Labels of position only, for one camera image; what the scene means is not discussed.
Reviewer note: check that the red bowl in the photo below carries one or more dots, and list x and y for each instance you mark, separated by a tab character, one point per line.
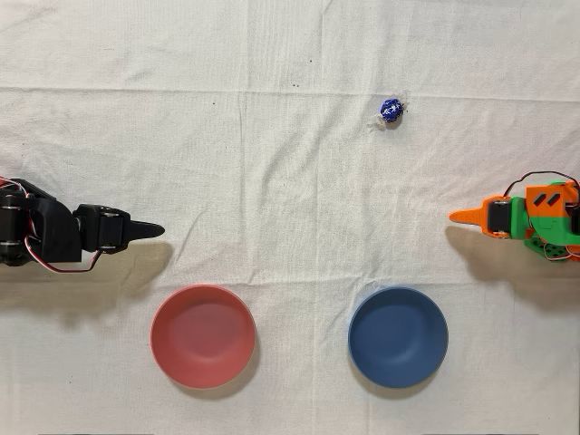
202	337

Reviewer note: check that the white tablecloth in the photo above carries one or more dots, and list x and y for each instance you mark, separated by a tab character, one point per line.
290	181

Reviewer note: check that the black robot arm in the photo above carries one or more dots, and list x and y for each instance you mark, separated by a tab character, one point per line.
54	231

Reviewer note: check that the orange green robot arm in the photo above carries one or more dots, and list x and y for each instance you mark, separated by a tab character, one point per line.
544	199

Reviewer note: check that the green arm base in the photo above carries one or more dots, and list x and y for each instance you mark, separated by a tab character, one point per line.
550	250

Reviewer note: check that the blue candy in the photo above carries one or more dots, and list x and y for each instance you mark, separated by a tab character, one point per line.
390	112

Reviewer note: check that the blue bowl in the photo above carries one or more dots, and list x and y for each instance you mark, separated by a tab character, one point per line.
399	337

